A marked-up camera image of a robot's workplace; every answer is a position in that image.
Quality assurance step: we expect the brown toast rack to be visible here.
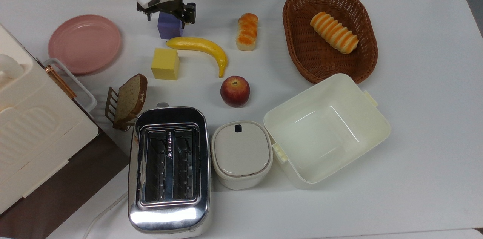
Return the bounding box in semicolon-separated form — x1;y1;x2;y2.
105;87;136;131

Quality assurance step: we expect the white plastic bin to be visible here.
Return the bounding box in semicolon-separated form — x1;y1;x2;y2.
263;73;391;190

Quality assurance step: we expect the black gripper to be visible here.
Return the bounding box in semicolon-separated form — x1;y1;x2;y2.
137;0;197;29

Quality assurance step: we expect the brown drawer cabinet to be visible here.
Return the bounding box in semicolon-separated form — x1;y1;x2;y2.
0;58;131;239

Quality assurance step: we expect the small white trash can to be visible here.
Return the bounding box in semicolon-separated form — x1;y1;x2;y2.
211;120;274;190

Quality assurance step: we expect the toast slice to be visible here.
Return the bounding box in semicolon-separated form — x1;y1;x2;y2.
113;74;148;126

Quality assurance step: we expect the purple cube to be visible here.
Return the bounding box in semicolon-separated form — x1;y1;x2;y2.
158;12;184;40

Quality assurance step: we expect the red apple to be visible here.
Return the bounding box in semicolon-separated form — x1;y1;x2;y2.
220;76;251;108

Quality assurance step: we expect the cream and chrome toaster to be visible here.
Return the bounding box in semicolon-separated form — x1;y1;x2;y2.
128;103;212;238

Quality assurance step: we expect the pink plate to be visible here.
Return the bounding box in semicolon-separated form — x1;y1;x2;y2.
48;14;122;75

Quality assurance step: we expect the yellow cube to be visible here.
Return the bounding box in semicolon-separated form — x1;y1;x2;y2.
151;48;180;81

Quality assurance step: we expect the brown wicker basket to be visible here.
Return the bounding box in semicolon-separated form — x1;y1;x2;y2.
282;0;378;85

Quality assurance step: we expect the white toaster cable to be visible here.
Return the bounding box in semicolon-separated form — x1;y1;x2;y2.
82;192;129;239

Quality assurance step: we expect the cream toy cabinet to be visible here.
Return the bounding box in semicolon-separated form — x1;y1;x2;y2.
0;24;99;215

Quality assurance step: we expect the long orange striped bread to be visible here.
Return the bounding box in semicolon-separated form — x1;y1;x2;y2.
310;12;359;54

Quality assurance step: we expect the short orange glazed bread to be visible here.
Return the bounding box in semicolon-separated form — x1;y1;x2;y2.
236;13;259;51

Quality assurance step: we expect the yellow banana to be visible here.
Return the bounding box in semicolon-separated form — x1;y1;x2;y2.
166;37;228;78

